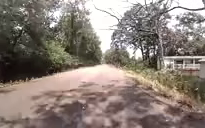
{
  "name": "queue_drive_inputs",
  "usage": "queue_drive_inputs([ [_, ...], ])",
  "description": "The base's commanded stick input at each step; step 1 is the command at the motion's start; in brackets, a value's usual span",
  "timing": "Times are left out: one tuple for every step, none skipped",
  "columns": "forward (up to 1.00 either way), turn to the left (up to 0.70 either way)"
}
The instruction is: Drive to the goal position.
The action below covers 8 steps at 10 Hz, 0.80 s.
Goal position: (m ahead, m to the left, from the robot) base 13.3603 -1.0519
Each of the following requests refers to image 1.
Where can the grey-brown asphalt road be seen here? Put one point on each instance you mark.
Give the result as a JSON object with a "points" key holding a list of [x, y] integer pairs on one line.
{"points": [[90, 90]]}

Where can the row of trees with bushes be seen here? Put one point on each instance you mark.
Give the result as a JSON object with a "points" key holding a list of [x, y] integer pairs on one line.
{"points": [[146, 36]]}

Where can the weedy grass verge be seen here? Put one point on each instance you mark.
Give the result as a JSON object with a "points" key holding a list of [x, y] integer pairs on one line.
{"points": [[170, 81]]}

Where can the white building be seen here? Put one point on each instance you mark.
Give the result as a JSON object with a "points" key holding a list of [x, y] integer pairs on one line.
{"points": [[185, 62]]}

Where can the leaf-strewn dirt verge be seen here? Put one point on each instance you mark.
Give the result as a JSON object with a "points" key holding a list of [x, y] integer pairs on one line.
{"points": [[10, 83]]}

